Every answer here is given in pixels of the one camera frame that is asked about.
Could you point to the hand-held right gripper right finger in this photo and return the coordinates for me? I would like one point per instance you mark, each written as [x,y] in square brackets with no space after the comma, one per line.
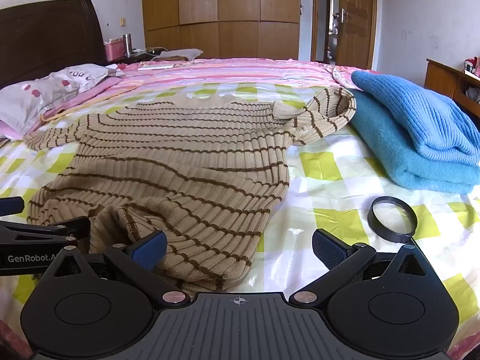
[329,250]

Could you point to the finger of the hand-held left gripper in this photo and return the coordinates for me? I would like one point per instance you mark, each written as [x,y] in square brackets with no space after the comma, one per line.
[37,230]
[11,206]

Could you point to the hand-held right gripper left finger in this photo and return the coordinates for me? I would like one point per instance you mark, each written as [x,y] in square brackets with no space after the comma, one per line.
[149,250]

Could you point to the beige brown-striped knit sweater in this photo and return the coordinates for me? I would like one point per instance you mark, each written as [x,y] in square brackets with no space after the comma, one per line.
[168,165]

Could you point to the black magnifying glass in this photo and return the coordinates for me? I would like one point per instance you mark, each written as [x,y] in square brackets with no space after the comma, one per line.
[371,218]

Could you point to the green checked bed sheet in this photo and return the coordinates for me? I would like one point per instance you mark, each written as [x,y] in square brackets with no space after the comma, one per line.
[337,180]

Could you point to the folded teal blanket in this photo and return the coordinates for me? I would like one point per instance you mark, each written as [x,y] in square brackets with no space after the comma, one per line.
[386,150]

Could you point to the grey pillow with pink dots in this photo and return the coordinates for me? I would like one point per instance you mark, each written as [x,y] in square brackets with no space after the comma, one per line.
[37,90]

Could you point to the folded blue knit sweater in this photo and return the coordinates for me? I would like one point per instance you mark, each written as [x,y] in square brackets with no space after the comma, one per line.
[420,112]

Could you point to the dark wooden headboard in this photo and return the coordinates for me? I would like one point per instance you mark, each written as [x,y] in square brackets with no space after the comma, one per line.
[45,37]

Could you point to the white book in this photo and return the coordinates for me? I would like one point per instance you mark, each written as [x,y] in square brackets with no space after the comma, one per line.
[155,66]

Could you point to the pink plastic basket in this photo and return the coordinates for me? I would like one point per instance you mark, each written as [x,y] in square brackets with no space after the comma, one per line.
[114,50]

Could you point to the dark nightstand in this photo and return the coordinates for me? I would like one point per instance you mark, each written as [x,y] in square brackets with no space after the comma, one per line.
[127,59]

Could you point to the pink striped quilt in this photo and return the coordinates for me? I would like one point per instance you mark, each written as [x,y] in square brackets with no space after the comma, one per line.
[243,73]

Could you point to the folded grey cloth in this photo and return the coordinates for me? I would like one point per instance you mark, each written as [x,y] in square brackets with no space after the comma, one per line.
[180,54]

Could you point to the steel thermos bottle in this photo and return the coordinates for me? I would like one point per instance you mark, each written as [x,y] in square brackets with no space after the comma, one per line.
[127,45]

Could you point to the wooden door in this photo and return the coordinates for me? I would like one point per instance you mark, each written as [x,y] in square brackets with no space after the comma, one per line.
[356,26]

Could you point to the red and white toy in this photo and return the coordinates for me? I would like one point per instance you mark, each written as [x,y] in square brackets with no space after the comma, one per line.
[472,66]

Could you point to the wooden wardrobe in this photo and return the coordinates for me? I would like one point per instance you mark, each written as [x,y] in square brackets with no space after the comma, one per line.
[221,11]

